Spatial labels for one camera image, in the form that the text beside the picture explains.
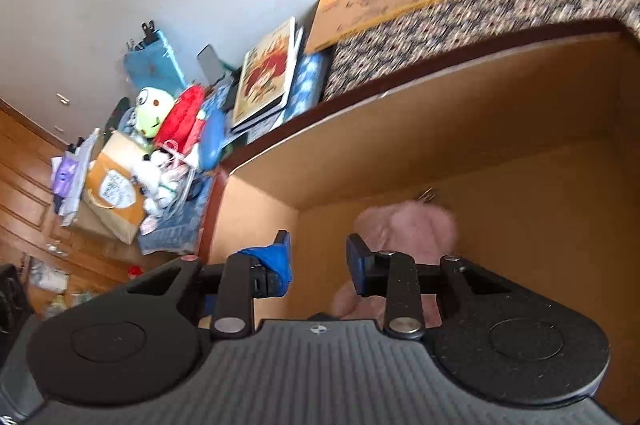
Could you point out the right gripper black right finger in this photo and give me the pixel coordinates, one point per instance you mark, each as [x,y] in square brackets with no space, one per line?
[368,270]

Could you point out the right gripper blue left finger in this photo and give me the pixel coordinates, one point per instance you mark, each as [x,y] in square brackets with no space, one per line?
[274,263]

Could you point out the pink teddy bear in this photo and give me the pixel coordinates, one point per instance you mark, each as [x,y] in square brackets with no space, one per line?
[425,231]

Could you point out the blue oval object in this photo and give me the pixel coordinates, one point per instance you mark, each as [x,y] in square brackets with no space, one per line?
[212,139]

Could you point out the white dog plush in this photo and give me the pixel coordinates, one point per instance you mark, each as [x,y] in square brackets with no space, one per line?
[160,178]

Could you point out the red plush toy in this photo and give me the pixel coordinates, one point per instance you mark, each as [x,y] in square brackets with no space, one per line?
[178,124]

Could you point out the orange paper bag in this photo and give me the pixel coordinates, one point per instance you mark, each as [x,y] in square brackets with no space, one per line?
[110,190]

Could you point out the red cartoon cover book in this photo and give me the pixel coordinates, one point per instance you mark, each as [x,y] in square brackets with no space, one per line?
[267,73]

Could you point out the green frog plush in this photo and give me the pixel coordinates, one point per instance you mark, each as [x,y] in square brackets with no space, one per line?
[152,107]

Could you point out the small standing mirror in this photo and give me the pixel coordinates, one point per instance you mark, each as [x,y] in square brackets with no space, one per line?
[213,68]

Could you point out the brown cardboard box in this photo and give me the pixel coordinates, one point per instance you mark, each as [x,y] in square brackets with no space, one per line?
[531,140]

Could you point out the wooden door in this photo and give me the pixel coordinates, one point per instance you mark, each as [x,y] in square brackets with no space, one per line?
[61,266]

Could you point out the purple tissue pack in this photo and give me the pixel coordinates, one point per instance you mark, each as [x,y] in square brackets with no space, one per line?
[63,171]

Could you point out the blue pencil bag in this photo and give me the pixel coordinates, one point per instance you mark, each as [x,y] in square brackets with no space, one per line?
[151,62]

